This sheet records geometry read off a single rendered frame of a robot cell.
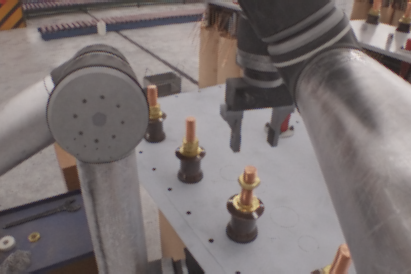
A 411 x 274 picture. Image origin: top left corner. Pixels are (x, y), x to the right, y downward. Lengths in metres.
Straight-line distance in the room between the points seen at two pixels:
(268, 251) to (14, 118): 0.65
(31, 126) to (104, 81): 0.30
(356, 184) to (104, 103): 0.35
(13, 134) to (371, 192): 0.67
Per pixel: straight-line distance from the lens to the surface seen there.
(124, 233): 0.59
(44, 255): 1.55
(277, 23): 0.38
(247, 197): 0.76
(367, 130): 0.21
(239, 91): 0.58
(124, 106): 0.46
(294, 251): 0.85
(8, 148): 0.75
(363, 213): 0.17
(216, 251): 0.81
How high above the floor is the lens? 2.00
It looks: 31 degrees down
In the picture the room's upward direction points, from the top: 2 degrees clockwise
